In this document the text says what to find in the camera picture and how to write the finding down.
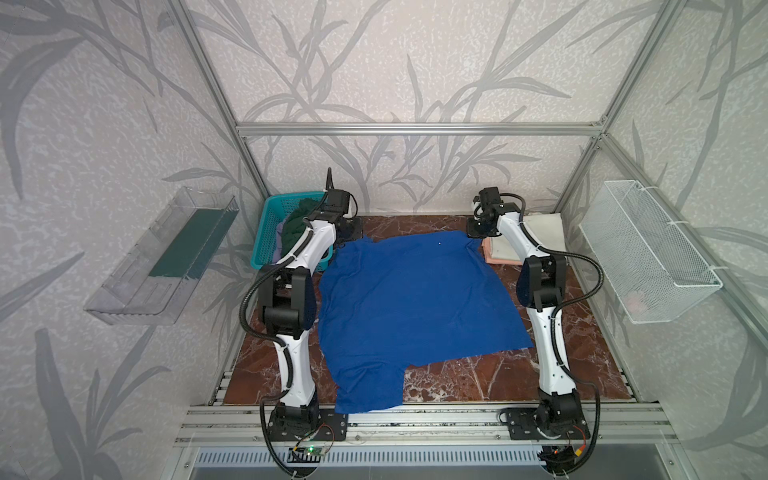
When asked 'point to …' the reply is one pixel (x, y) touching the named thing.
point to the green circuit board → (306, 454)
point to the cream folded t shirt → (546, 229)
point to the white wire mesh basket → (652, 268)
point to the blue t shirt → (389, 302)
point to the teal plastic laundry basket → (273, 210)
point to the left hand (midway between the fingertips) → (360, 220)
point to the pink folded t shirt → (487, 248)
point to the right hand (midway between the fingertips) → (472, 223)
